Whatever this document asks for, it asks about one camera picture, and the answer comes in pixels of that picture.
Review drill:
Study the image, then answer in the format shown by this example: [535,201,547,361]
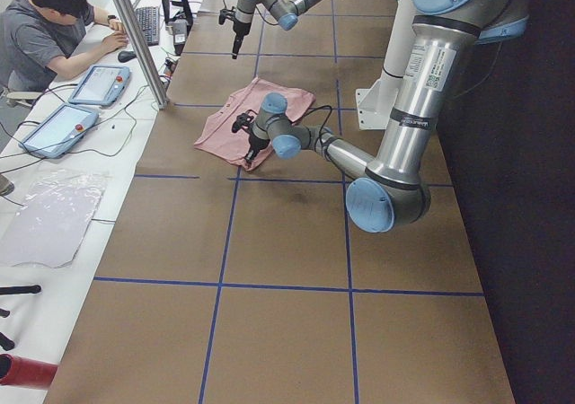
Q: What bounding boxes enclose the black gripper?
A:
[218,6,251,59]
[231,112,270,163]

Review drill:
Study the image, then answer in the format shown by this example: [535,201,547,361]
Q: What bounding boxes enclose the pink Snoopy t-shirt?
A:
[193,76,315,171]

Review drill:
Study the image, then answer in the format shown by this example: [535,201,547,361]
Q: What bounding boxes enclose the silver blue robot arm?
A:
[218,0,322,59]
[232,0,529,233]

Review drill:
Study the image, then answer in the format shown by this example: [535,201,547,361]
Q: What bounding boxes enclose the black keyboard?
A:
[135,6,160,46]

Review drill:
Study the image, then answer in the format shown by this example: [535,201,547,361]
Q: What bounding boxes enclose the black computer mouse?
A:
[117,50,137,63]

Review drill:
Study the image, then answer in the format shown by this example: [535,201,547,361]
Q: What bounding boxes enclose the brown paper table cover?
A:
[46,0,513,403]

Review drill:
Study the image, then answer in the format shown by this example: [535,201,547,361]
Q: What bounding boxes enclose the upper blue teach pendant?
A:
[68,65,131,107]

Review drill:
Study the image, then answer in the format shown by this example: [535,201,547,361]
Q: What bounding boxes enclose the blue teach pendant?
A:
[19,103,99,159]
[68,65,131,107]

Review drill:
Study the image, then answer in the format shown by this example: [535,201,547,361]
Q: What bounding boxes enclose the lower blue teach pendant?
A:
[19,103,99,159]

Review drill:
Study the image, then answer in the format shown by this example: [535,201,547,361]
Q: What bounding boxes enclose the seated person grey shirt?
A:
[4,0,128,92]

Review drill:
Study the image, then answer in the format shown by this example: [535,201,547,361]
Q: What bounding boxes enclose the clear plastic bag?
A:
[1,169,110,268]

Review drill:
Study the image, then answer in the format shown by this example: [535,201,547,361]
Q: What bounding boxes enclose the black tripod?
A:
[0,285,42,351]

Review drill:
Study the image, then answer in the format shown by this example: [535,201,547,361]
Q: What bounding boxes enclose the red cylinder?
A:
[1,354,58,390]

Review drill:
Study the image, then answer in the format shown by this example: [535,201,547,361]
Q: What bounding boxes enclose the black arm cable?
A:
[296,104,336,147]

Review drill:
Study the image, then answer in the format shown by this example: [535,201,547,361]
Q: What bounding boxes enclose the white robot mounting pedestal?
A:
[356,0,415,130]

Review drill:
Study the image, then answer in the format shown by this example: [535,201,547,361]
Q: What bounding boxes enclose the aluminium frame post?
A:
[112,0,169,110]

